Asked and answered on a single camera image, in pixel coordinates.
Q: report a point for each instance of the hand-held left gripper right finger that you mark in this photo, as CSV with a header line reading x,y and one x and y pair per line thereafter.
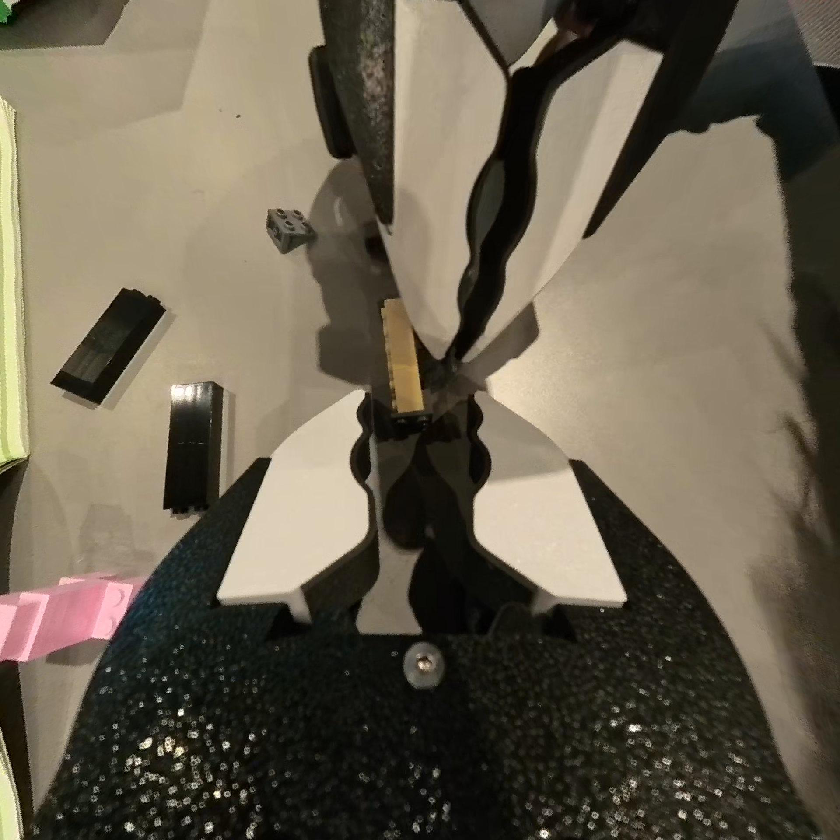
x,y
544,525

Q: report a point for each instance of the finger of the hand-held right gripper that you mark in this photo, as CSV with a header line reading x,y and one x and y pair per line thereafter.
x,y
577,151
439,164

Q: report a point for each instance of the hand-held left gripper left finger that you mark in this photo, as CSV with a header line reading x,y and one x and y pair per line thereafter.
x,y
302,518

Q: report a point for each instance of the dark grey small toy brick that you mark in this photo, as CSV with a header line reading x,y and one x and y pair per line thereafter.
x,y
289,229

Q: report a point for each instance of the tan toy brick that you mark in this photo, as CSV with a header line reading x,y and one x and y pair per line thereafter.
x,y
405,367

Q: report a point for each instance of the grey desk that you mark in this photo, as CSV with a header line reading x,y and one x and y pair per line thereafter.
x,y
656,367

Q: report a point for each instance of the black long toy brick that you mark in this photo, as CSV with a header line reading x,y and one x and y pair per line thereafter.
x,y
108,348
191,446

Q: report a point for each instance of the pink toy brick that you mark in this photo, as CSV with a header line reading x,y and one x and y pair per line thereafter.
x,y
59,617

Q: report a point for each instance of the instruction booklet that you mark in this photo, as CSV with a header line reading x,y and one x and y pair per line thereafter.
x,y
10,262

